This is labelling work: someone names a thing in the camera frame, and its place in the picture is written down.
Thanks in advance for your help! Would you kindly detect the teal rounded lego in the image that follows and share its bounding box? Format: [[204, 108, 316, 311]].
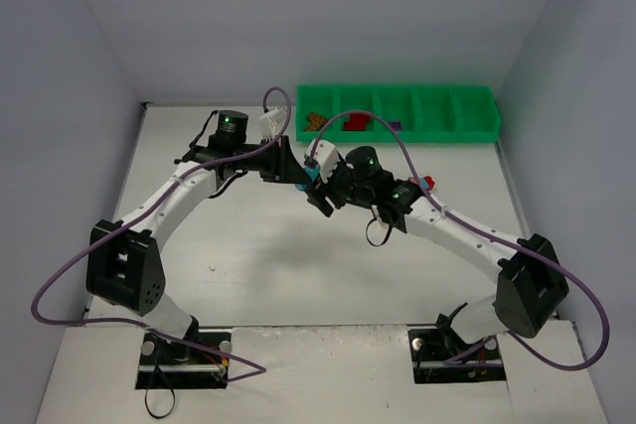
[[295, 166, 320, 192]]

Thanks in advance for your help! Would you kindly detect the brown lego plate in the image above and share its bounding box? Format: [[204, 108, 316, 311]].
[[304, 112, 329, 132]]

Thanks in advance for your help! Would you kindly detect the red lego brick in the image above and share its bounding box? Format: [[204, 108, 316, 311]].
[[342, 113, 374, 133]]

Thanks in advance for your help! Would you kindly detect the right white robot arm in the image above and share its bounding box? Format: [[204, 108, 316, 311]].
[[304, 140, 569, 344]]

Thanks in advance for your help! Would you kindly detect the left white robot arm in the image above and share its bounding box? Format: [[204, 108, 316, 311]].
[[85, 108, 309, 343]]

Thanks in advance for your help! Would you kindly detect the pink teal red lego cluster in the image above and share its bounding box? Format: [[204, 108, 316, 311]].
[[408, 176, 435, 192]]

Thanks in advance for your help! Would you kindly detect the green compartment bin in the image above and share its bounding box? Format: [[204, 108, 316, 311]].
[[295, 84, 501, 144]]

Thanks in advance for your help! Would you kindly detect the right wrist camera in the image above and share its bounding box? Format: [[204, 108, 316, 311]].
[[304, 139, 342, 183]]

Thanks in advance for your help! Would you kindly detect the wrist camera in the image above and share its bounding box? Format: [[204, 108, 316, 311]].
[[258, 108, 287, 142], [304, 139, 342, 183]]

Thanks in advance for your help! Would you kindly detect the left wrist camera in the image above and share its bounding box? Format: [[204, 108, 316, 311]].
[[258, 108, 287, 142]]

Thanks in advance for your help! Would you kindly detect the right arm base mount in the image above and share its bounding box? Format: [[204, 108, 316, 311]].
[[407, 320, 507, 385]]

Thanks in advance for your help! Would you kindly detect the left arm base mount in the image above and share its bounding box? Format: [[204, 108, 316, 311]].
[[135, 333, 230, 390]]

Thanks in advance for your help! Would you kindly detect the black loop cable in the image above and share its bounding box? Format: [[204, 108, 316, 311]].
[[143, 363, 176, 421]]

